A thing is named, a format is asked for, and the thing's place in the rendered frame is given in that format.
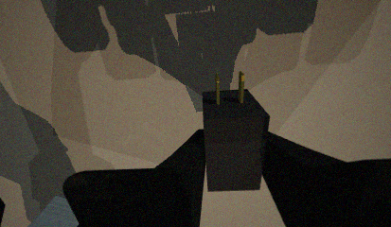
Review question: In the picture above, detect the black two-prong charger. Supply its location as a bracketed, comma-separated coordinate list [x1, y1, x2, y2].
[203, 71, 270, 192]

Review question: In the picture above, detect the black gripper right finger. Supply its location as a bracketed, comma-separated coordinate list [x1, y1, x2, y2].
[262, 131, 391, 227]

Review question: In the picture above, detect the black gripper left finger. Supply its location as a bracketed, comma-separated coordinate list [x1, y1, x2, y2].
[62, 129, 205, 227]

